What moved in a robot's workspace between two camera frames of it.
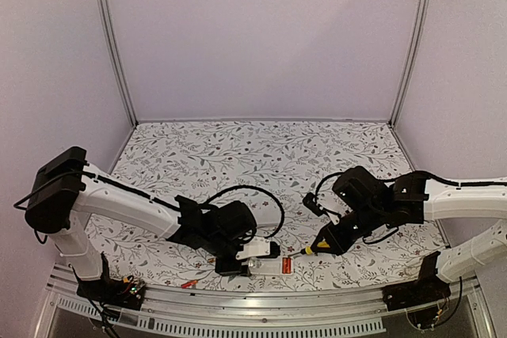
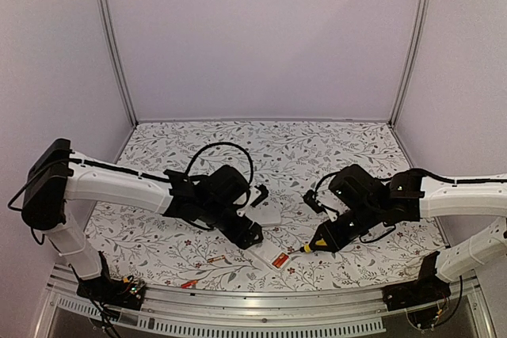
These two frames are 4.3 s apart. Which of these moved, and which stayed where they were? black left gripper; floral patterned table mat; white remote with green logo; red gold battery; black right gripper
Moved: white remote with green logo; black left gripper
Stayed: floral patterned table mat; red gold battery; black right gripper
